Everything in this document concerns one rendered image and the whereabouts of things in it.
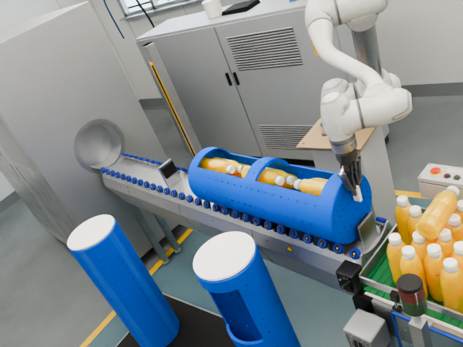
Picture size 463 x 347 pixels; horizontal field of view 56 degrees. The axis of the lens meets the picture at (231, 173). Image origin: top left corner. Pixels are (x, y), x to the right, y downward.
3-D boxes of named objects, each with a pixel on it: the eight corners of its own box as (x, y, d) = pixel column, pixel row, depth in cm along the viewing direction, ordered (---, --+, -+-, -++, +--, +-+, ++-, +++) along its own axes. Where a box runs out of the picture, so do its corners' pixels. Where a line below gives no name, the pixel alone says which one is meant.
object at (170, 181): (179, 178, 274) (169, 158, 266) (183, 180, 271) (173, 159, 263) (167, 188, 269) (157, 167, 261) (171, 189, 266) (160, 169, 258)
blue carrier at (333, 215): (236, 173, 245) (212, 135, 229) (379, 206, 182) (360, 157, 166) (204, 210, 234) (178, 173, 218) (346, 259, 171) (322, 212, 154)
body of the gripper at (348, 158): (347, 156, 150) (353, 177, 154) (360, 143, 154) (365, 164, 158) (329, 153, 155) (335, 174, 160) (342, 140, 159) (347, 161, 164)
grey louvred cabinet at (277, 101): (216, 134, 535) (167, 19, 463) (391, 139, 395) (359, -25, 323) (189, 160, 504) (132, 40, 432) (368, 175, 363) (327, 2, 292)
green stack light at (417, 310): (408, 294, 121) (406, 282, 118) (431, 302, 116) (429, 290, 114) (397, 311, 118) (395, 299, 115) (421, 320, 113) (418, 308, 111)
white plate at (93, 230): (119, 228, 229) (120, 229, 229) (107, 207, 252) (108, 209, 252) (71, 257, 222) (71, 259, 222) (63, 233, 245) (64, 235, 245)
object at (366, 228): (373, 233, 177) (367, 210, 171) (378, 235, 175) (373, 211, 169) (360, 250, 172) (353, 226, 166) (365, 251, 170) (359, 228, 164)
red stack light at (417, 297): (406, 281, 118) (404, 272, 116) (429, 290, 114) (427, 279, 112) (394, 299, 115) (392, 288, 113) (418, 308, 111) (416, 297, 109)
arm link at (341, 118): (326, 146, 149) (366, 137, 145) (315, 106, 141) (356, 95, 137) (325, 131, 158) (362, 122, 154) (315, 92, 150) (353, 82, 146)
